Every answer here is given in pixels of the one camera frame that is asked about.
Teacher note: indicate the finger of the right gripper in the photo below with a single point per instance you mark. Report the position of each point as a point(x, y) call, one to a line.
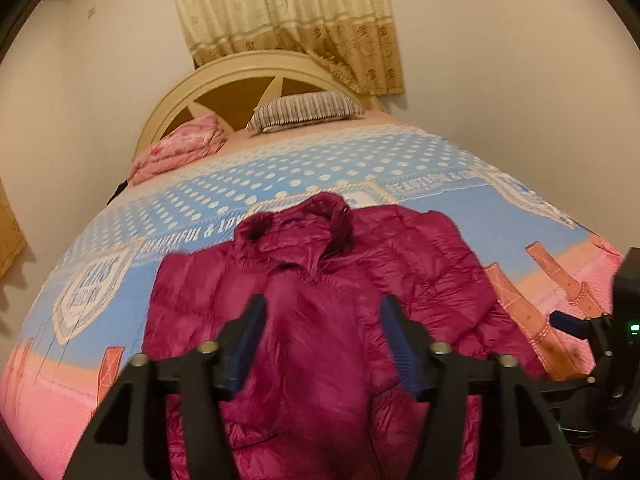
point(570, 325)

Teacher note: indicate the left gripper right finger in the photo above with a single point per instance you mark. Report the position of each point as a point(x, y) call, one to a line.
point(518, 438)

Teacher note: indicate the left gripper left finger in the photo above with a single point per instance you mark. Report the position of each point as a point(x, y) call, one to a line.
point(127, 436)

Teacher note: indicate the magenta puffer jacket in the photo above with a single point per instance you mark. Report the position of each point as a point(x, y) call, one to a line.
point(323, 398)

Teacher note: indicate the blue pink patterned bed blanket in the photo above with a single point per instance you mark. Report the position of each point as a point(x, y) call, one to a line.
point(90, 313)

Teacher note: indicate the side beige gold curtain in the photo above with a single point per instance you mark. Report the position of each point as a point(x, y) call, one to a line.
point(12, 240)

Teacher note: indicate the folded pink blanket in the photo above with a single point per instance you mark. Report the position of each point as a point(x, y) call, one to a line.
point(196, 139)

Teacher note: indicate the grey striped pillow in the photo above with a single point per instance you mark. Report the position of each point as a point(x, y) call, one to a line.
point(304, 109)

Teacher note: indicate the cream arched wooden headboard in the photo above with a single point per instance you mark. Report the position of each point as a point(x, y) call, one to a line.
point(234, 86)

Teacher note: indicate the beige gold window curtain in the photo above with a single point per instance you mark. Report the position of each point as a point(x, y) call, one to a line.
point(354, 40)

